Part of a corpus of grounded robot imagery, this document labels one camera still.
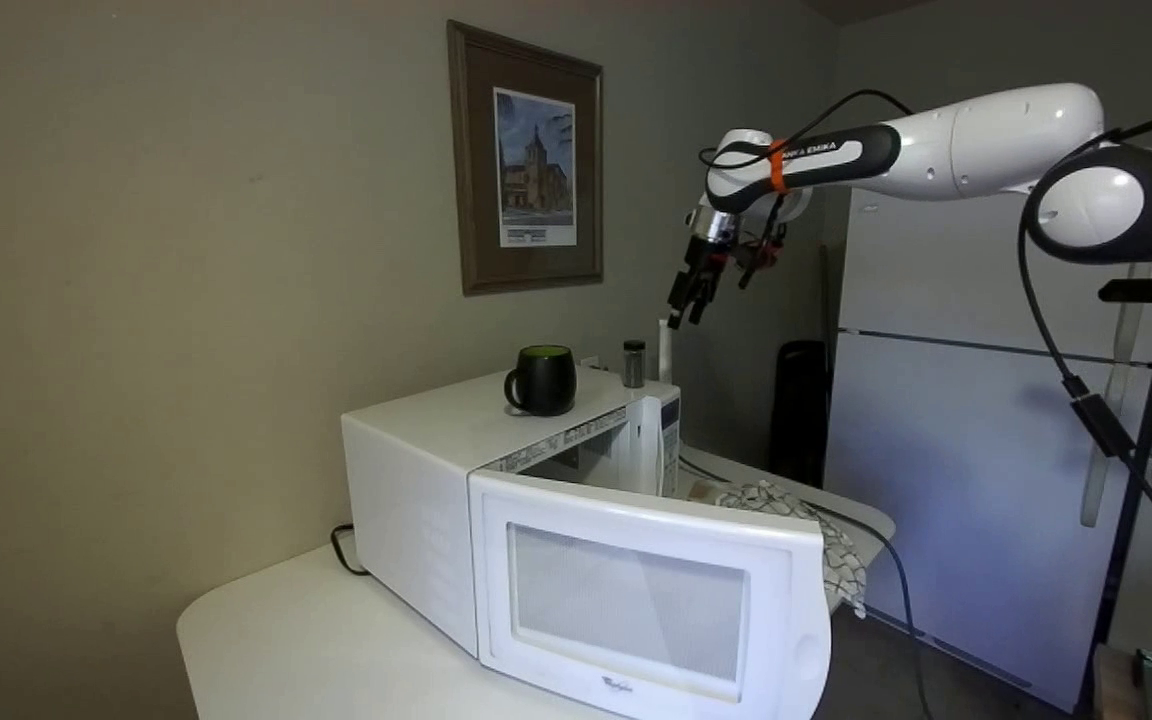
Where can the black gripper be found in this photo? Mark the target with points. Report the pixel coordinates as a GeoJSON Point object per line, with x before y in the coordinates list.
{"type": "Point", "coordinates": [750, 236]}

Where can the glass pepper shaker container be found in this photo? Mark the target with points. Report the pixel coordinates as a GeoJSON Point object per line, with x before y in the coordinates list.
{"type": "Point", "coordinates": [633, 360]}

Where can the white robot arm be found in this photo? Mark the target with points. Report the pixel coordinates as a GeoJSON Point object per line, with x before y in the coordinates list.
{"type": "Point", "coordinates": [1085, 191]}

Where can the white microwave oven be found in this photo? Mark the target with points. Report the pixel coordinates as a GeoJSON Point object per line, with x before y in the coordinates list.
{"type": "Point", "coordinates": [554, 553]}

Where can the white tall stick bottle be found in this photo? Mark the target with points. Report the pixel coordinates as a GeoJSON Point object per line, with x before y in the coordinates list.
{"type": "Point", "coordinates": [667, 351]}

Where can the dark green mug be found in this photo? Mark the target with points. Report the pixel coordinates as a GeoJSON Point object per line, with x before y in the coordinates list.
{"type": "Point", "coordinates": [542, 380]}

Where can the framed building picture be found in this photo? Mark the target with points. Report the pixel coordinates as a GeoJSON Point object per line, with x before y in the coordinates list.
{"type": "Point", "coordinates": [529, 161]}

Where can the white refrigerator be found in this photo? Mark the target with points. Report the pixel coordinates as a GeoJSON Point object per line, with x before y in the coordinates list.
{"type": "Point", "coordinates": [950, 418]}

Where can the black camera tripod stand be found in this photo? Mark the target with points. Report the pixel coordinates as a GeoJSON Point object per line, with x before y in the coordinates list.
{"type": "Point", "coordinates": [1108, 691]}

